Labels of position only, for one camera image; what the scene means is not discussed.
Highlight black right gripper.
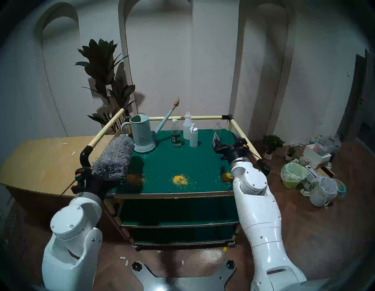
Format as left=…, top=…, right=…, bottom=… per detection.
left=212, top=131, right=251, bottom=161

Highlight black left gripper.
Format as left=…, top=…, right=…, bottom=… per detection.
left=71, top=167, right=117, bottom=200

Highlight grey fluffy duster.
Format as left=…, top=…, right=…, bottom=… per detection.
left=91, top=134, right=135, bottom=181

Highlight green three-tier shelf cart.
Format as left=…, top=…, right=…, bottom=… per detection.
left=80, top=108, right=271, bottom=251

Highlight white pump bottle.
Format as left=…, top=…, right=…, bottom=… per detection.
left=189, top=123, right=198, bottom=148

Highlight tall white plastic bottle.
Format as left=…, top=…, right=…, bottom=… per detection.
left=183, top=112, right=194, bottom=140

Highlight bushy small potted plant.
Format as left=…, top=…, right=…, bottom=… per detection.
left=262, top=134, right=285, bottom=160

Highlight clear green-label water bottle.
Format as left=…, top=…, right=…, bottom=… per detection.
left=171, top=119, right=182, bottom=148

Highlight light wooden table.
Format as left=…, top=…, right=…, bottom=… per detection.
left=0, top=135, right=127, bottom=206

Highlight teal watering can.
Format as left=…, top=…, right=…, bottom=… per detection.
left=121, top=97, right=180, bottom=154

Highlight green-bagged waste bin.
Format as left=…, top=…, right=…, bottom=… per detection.
left=280, top=162, right=308, bottom=189

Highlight white cardboard box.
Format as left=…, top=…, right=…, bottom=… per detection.
left=302, top=144, right=331, bottom=166

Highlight open printed carton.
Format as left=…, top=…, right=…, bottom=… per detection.
left=299, top=164, right=336, bottom=191

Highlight white-bagged waste bin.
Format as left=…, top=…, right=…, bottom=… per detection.
left=309, top=175, right=338, bottom=207

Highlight spilled crumbs on floor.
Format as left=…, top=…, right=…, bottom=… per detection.
left=190, top=248, right=227, bottom=269

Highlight tall dark leafy plant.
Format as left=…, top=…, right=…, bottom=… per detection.
left=74, top=39, right=137, bottom=134

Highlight teal bucket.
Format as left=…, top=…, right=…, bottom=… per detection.
left=334, top=179, right=347, bottom=200

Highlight dark door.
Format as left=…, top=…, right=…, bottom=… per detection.
left=337, top=50, right=375, bottom=147

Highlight grey metal robot base plate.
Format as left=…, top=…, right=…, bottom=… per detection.
left=131, top=260, right=236, bottom=291

